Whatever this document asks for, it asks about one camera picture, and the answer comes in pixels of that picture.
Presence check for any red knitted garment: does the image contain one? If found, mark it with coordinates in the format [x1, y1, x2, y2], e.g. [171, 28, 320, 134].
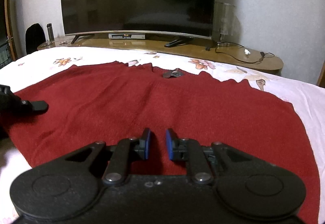
[1, 62, 320, 223]

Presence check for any dark wooden wardrobe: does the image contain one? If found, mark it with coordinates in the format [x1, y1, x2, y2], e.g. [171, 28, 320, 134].
[1, 0, 18, 69]

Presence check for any black chair back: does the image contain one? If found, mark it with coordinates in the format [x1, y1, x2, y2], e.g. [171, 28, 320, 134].
[25, 23, 46, 55]

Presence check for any dark metal bottle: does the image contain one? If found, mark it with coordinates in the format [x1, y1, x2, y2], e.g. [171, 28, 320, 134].
[47, 23, 54, 42]

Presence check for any grey set-top box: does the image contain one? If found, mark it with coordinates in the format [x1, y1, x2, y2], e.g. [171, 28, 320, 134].
[108, 33, 145, 40]

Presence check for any wooden TV console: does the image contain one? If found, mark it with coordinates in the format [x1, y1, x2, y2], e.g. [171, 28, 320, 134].
[37, 34, 284, 74]

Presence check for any clear glass cylinder vase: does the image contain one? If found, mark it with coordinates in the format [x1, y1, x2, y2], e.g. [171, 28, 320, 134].
[213, 2, 235, 44]

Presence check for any white floral bed sheet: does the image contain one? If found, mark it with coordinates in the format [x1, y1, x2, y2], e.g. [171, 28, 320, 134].
[1, 46, 324, 223]

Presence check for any black power cable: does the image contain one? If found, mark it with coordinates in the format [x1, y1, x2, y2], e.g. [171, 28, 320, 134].
[205, 41, 275, 65]

